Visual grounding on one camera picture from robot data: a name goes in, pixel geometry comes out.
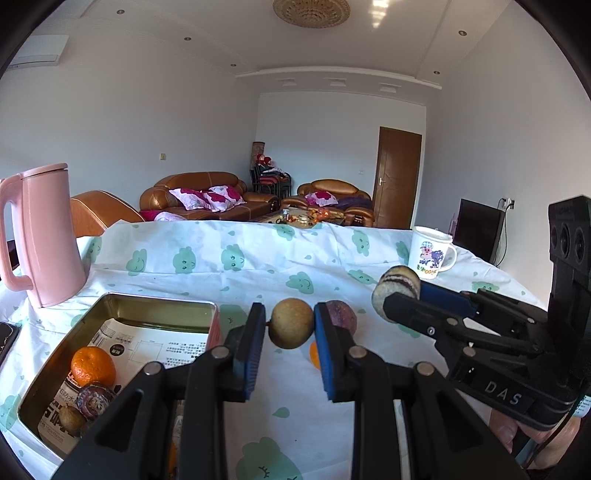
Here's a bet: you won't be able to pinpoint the white pillow with magenta flowers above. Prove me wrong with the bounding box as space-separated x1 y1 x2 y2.
203 185 246 212
168 188 211 210

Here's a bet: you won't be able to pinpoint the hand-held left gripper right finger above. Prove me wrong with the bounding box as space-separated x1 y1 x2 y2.
313 302 527 480

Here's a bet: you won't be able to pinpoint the brown leather chair back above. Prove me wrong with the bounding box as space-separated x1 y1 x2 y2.
71 191 146 237

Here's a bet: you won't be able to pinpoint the person's right hand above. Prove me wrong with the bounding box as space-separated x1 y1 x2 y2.
489 406 580 469

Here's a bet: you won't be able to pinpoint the printed paper leaflet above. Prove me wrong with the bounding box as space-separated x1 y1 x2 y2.
37 318 208 450

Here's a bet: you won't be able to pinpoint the pink rectangular tin box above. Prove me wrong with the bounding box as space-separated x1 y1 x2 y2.
17 292 228 462

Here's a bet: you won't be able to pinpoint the pink electric kettle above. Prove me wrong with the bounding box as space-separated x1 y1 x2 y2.
0 162 88 309

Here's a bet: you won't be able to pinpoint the brown wooden door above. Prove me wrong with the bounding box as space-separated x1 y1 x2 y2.
372 126 422 229

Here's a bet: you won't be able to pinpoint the cluttered coffee table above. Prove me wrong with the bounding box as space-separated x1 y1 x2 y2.
256 209 345 227

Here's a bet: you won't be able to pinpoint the large orange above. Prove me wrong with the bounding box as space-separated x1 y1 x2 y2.
70 346 116 387

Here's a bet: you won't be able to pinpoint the brown longan fruit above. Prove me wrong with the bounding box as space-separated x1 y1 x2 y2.
58 405 86 432
269 298 316 350

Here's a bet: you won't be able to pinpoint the purple passion fruit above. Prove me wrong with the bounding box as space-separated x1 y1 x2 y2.
325 300 358 337

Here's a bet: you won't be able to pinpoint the dark wrinkled passion fruit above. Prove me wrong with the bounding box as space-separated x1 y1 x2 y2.
76 384 116 418

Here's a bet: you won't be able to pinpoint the white tablecloth with green clouds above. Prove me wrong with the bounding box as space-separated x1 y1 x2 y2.
0 220 550 480

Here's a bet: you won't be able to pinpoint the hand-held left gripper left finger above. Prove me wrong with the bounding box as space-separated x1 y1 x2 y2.
51 302 267 480

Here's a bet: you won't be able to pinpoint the white cartoon mug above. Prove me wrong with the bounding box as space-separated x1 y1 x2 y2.
409 226 458 278

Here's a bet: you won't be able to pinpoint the round golden ceiling lamp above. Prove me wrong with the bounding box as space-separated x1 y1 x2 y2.
272 0 352 29

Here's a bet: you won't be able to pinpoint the striped pale round fruit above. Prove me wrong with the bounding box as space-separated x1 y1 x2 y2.
372 265 422 320

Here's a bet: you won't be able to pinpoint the black smartphone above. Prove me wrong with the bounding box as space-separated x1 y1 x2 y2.
0 322 21 365

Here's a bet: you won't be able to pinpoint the brown leather sofa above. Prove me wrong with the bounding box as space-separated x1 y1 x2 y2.
140 172 281 223

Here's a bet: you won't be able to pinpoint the black television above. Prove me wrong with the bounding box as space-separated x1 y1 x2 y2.
452 198 505 266

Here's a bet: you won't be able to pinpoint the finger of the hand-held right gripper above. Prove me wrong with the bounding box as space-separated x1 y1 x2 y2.
418 281 549 334
382 293 505 359

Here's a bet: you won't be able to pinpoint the dark stacked chairs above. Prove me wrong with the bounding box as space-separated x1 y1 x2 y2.
249 164 291 197

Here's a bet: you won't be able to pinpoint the brown leather armchair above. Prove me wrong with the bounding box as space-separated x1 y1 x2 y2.
281 179 374 227

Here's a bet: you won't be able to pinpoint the white air conditioner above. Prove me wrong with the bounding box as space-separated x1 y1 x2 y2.
7 34 69 70

